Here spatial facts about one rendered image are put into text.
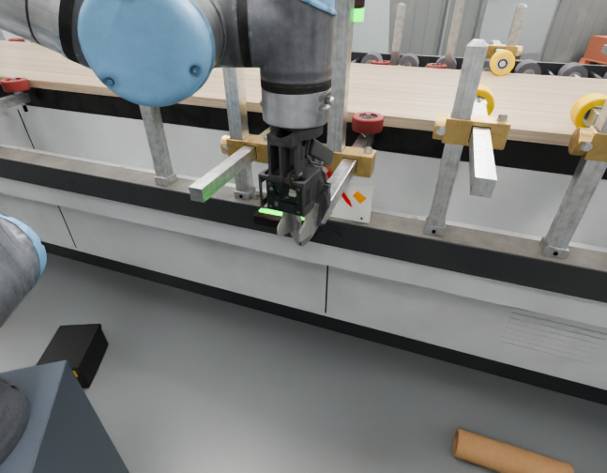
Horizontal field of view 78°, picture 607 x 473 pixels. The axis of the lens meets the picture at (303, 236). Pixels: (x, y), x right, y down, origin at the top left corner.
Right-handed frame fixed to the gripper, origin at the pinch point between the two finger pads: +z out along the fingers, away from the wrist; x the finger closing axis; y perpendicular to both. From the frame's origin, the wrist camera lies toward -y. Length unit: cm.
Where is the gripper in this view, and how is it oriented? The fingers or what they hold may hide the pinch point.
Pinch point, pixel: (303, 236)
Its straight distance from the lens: 63.4
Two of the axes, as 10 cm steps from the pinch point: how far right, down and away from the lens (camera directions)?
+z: 0.0, 8.2, 5.7
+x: 9.1, 2.4, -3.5
